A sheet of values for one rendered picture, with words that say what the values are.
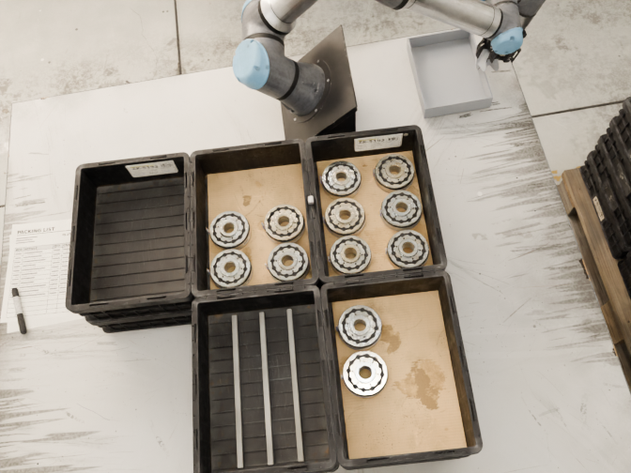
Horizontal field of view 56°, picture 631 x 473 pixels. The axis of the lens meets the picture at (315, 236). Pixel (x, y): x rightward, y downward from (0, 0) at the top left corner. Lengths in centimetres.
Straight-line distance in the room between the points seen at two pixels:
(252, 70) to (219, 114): 36
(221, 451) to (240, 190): 66
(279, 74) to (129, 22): 174
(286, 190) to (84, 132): 74
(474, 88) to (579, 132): 98
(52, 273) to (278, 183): 69
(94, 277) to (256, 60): 70
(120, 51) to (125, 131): 124
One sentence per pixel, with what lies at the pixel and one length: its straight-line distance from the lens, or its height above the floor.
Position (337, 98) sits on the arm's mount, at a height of 90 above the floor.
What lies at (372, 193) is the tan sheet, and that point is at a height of 83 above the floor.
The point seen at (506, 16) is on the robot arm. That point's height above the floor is 110.
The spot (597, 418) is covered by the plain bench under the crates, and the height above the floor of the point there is 70.
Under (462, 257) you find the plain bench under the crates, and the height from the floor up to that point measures 70.
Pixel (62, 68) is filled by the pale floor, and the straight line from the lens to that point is 323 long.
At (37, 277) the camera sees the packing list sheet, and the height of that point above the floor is 70.
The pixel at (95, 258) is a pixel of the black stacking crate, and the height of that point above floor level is 83.
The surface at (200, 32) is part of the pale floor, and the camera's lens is 313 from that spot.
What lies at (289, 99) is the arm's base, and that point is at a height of 89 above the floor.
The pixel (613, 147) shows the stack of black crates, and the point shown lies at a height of 42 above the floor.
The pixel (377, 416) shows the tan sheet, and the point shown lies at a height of 83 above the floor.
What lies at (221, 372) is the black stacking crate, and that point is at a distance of 147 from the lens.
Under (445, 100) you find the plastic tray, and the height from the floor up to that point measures 72.
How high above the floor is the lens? 224
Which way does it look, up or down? 66 degrees down
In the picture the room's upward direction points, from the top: 10 degrees counter-clockwise
